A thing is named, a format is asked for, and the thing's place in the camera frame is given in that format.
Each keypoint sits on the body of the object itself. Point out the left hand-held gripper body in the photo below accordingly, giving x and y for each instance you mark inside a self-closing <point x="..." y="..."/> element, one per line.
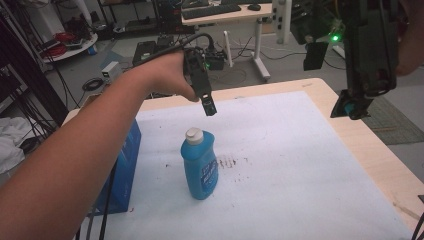
<point x="197" y="73"/>

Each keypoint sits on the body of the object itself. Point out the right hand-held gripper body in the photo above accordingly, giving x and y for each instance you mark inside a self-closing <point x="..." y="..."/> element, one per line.
<point x="370" y="50"/>

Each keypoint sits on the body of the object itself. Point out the blue dish soap bottle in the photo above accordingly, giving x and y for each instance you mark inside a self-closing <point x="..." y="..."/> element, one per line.
<point x="200" y="166"/>

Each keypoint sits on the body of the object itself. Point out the person's left hand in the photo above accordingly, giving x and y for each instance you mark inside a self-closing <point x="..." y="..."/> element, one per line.
<point x="163" y="75"/>

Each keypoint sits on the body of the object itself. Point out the person's right hand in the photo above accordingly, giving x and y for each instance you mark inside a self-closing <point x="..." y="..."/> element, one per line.
<point x="413" y="36"/>

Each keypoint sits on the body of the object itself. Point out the grey floor mat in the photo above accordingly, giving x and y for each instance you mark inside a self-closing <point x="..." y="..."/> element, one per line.
<point x="396" y="123"/>

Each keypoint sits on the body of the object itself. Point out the black equipment case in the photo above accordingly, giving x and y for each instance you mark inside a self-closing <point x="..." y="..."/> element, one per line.
<point x="144" y="52"/>

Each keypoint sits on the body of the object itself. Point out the black machine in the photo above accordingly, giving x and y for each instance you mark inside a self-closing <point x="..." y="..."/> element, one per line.
<point x="173" y="16"/>

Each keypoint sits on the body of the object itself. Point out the black keyboard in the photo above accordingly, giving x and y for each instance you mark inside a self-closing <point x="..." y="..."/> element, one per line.
<point x="211" y="11"/>

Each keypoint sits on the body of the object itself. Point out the wooden desk with white legs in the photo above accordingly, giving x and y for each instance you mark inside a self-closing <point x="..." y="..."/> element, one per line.
<point x="256" y="33"/>

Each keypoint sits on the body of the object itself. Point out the white table mat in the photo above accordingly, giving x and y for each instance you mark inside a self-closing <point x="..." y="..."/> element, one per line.
<point x="283" y="160"/>

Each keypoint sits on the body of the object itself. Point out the small white device box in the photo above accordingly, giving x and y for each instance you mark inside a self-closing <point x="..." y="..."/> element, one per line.
<point x="111" y="71"/>

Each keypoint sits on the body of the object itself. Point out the black computer mouse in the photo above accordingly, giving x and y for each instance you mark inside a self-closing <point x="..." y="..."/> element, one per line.
<point x="254" y="7"/>

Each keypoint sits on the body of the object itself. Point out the white column with sockets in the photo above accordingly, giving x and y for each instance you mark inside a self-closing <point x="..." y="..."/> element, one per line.
<point x="281" y="20"/>

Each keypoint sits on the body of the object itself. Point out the blue cardboard box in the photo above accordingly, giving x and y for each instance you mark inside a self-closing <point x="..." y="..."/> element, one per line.
<point x="125" y="166"/>

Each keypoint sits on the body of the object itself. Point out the round white table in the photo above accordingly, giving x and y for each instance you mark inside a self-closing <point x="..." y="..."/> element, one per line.
<point x="78" y="50"/>

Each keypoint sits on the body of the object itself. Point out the white cloth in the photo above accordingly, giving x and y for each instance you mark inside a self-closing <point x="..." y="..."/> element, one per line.
<point x="10" y="146"/>

